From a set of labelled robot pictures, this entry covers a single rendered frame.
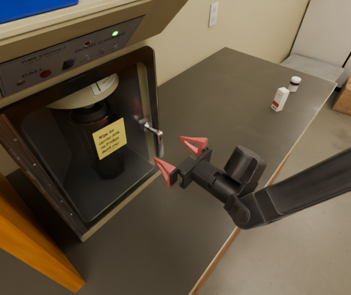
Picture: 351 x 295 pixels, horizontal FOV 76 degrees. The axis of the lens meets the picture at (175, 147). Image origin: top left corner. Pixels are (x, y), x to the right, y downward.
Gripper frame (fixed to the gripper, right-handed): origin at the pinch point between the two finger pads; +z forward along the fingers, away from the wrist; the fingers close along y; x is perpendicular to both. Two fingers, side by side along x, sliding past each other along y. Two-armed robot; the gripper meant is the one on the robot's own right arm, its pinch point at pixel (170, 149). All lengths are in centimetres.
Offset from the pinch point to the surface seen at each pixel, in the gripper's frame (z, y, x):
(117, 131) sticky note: 6.8, 9.5, -8.7
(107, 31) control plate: -0.2, 11.1, -31.9
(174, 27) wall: 52, -59, 0
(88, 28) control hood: -1.4, 14.1, -33.4
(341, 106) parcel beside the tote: -31, -244, 110
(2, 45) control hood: -2.8, 22.8, -34.8
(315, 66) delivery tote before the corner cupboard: 15, -261, 87
